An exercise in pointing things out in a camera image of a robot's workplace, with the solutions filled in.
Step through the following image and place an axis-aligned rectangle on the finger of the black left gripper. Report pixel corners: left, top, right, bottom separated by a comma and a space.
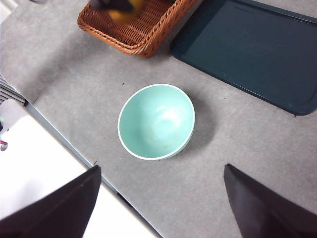
90, 0, 134, 12

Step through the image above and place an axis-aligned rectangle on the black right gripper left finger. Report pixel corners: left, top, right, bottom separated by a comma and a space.
0, 165, 102, 238

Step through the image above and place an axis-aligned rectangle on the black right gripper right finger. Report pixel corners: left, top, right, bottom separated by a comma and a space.
224, 163, 317, 238

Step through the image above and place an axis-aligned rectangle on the orange yellow fruit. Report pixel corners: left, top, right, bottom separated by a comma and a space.
108, 0, 146, 24

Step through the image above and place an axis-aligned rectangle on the teal ribbed bowl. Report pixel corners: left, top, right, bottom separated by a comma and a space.
117, 83, 196, 161

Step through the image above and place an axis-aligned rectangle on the brown wicker basket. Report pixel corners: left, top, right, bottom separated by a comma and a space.
77, 0, 199, 59

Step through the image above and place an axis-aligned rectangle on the pale rounded device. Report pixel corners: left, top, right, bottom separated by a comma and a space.
0, 99, 24, 132

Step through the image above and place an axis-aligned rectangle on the grey ribbed panel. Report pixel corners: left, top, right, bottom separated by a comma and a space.
0, 76, 27, 104

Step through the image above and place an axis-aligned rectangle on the black rectangular tray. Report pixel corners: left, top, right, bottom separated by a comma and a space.
170, 0, 317, 116

